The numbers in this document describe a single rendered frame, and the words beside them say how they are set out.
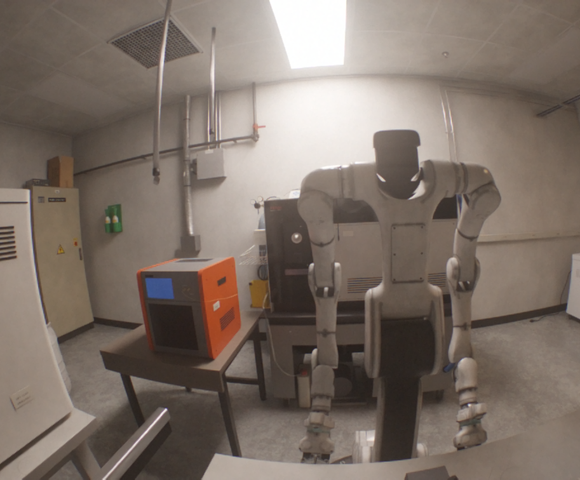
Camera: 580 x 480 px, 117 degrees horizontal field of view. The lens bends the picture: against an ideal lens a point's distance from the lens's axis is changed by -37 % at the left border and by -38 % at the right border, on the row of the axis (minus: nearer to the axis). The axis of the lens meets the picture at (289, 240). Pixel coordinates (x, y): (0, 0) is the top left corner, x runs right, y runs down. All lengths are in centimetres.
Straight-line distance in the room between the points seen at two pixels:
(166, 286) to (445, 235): 156
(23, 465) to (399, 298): 96
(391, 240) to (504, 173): 285
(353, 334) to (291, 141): 196
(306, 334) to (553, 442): 146
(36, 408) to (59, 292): 327
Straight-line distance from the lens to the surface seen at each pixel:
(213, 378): 130
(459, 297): 97
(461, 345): 98
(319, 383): 89
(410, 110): 313
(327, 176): 69
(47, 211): 388
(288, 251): 170
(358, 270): 170
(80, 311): 418
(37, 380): 73
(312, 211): 71
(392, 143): 78
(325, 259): 86
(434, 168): 71
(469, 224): 86
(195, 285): 125
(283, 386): 197
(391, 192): 77
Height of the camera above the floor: 133
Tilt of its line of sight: 5 degrees down
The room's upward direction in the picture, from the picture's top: 3 degrees counter-clockwise
